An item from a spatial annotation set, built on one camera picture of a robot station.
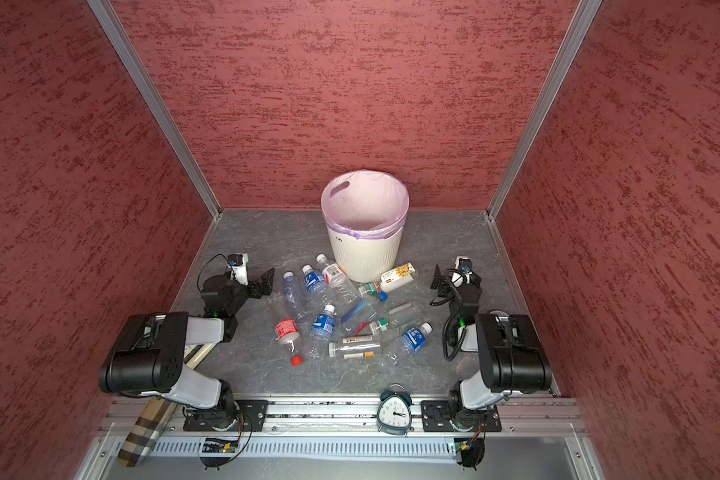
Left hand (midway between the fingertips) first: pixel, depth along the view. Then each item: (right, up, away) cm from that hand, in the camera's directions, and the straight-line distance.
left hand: (261, 272), depth 93 cm
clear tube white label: (+24, -20, -12) cm, 34 cm away
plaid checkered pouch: (-19, -35, -24) cm, 47 cm away
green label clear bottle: (+34, -6, +1) cm, 35 cm away
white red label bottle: (+24, -3, +2) cm, 24 cm away
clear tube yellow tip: (+34, -22, -12) cm, 42 cm away
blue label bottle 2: (+22, -15, -10) cm, 28 cm away
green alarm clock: (+41, -32, -21) cm, 56 cm away
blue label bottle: (+18, -4, +1) cm, 18 cm away
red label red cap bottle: (+11, -16, -10) cm, 22 cm away
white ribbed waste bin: (+33, +4, -4) cm, 34 cm away
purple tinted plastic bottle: (+12, -8, -1) cm, 14 cm away
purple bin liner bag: (+33, +23, +6) cm, 41 cm away
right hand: (+60, +1, -1) cm, 60 cm away
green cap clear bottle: (+46, -14, -2) cm, 48 cm away
